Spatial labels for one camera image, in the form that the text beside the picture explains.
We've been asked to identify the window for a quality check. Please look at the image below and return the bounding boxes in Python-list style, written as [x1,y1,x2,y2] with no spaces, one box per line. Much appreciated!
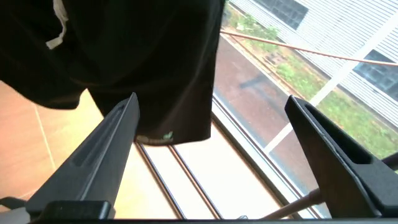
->
[211,0,398,218]

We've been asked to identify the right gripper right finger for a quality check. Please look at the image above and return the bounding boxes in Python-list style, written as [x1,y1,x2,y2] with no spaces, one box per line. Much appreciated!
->
[284,95,398,218]

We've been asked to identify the black shorts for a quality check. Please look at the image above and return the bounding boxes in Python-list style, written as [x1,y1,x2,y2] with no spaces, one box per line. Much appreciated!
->
[0,0,225,146]

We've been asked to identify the pink clothes hanger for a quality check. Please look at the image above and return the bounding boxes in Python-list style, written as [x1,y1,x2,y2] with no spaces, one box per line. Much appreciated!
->
[220,29,398,68]

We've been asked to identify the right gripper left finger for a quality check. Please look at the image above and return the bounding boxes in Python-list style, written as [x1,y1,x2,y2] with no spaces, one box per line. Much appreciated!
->
[25,92,141,219]

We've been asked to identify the black clothes rack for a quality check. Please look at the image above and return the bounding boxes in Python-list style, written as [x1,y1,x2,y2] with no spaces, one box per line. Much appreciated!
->
[135,141,398,220]

